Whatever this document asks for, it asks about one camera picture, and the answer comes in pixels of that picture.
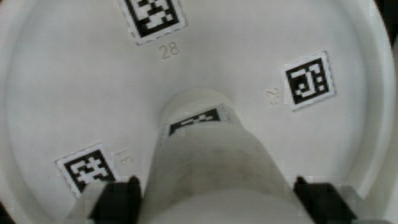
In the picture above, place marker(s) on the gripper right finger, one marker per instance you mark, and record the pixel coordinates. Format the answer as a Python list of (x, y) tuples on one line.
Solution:
[(324, 203)]

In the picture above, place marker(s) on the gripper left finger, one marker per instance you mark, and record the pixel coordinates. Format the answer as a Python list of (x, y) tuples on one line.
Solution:
[(109, 203)]

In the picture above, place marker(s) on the white table leg cylinder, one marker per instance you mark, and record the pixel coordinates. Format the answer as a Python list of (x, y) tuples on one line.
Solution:
[(216, 183)]

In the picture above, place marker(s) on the white round table top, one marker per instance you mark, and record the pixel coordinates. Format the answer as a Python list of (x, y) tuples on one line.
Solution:
[(120, 65)]

